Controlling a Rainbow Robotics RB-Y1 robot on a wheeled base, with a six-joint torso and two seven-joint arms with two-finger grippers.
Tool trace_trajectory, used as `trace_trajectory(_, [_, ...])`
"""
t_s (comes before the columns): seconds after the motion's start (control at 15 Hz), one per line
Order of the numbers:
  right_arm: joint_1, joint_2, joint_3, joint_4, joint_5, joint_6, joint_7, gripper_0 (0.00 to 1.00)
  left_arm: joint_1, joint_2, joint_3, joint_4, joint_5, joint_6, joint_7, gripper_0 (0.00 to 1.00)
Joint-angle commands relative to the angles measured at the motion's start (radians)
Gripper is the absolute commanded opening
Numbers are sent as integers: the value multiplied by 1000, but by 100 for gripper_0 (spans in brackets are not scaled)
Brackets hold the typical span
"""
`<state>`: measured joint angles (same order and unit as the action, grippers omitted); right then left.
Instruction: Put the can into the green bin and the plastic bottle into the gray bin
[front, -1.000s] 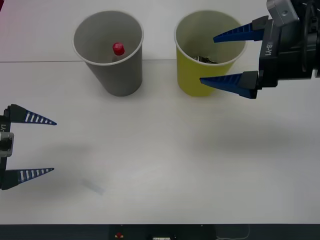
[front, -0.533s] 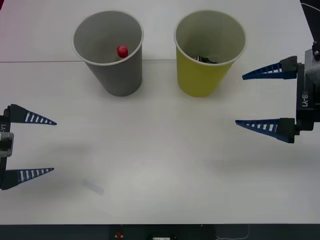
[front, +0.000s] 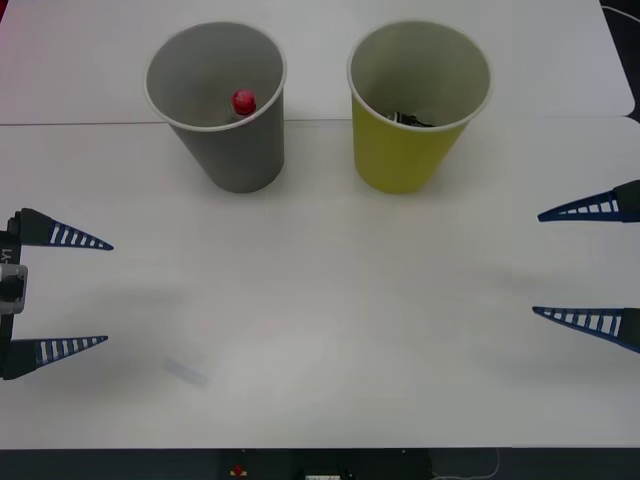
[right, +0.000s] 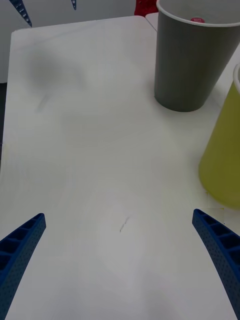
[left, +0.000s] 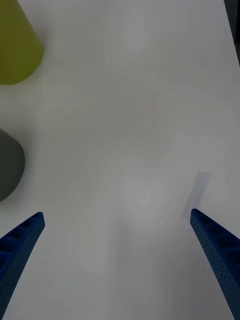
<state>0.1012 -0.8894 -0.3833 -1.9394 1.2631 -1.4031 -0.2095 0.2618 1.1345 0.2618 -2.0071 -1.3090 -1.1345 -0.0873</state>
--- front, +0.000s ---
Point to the drink can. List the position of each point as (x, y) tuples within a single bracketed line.
[(415, 120)]

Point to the yellow-green plastic waste bin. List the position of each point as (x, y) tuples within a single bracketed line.
[(400, 155)]

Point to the red button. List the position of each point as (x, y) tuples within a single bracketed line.
[(238, 470)]

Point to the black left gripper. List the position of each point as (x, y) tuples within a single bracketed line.
[(10, 250)]

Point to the grey plastic waste bin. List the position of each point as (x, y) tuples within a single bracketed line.
[(240, 155)]

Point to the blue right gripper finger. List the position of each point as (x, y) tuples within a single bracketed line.
[(627, 205), (627, 327)]

